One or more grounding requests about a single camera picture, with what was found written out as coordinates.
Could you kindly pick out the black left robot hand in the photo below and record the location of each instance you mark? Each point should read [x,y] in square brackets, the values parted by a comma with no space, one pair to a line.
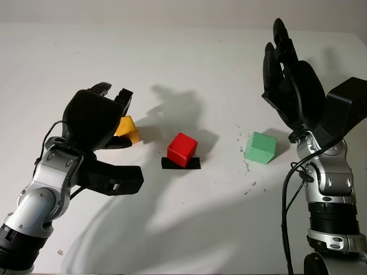
[89,120]

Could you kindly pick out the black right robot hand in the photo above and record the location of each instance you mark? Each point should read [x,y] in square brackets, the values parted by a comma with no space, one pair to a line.
[304,94]

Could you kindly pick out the yellow block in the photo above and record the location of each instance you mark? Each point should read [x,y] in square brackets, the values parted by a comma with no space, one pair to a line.
[127,127]

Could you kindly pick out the green block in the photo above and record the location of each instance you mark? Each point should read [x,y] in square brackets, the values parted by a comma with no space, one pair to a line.
[258,147]

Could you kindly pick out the red block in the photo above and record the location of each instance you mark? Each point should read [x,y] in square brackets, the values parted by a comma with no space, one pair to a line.
[181,149]

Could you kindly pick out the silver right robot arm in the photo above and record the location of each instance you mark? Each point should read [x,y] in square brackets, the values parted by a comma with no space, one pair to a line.
[329,177]

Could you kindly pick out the black tape strip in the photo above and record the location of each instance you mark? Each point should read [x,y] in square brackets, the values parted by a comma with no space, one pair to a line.
[195,164]

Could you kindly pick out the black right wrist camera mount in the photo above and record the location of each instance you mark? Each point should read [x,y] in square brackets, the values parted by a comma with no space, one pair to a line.
[344,106]

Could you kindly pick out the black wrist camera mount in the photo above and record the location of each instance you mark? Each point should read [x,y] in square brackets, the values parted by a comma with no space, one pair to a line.
[114,177]
[344,106]

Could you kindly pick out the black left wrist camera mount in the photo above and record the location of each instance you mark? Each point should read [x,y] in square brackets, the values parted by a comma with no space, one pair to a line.
[114,177]

